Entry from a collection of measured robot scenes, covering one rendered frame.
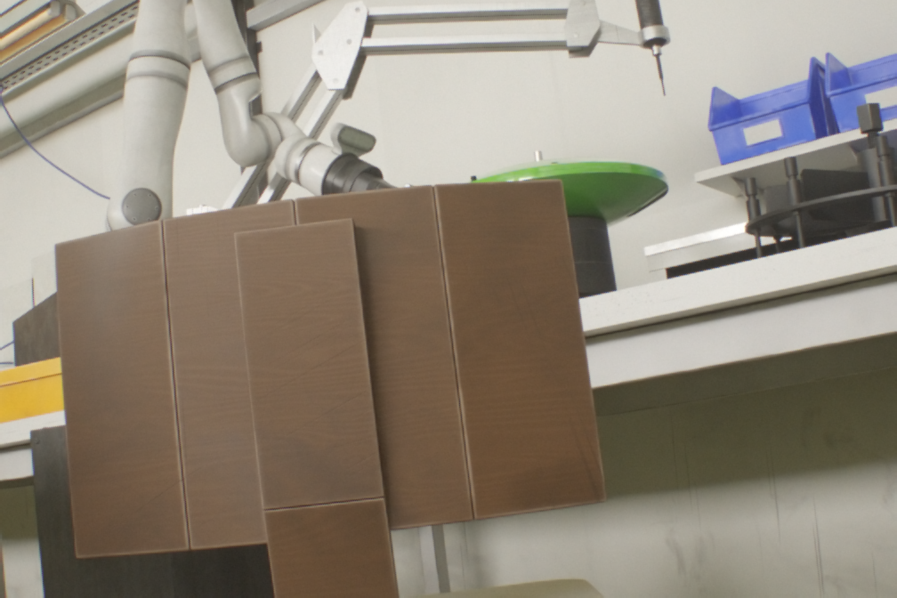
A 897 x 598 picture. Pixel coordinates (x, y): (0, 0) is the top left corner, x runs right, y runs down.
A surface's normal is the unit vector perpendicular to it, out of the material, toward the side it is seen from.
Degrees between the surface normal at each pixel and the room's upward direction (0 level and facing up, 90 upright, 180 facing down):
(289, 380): 93
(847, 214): 94
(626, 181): 155
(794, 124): 99
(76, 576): 90
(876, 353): 90
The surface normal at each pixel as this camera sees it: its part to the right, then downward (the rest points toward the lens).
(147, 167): 0.38, -0.27
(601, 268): 0.71, -0.22
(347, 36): -0.14, -0.18
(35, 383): -0.48, -0.04
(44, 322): -0.80, -0.02
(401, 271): 0.07, -0.20
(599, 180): 0.26, 0.79
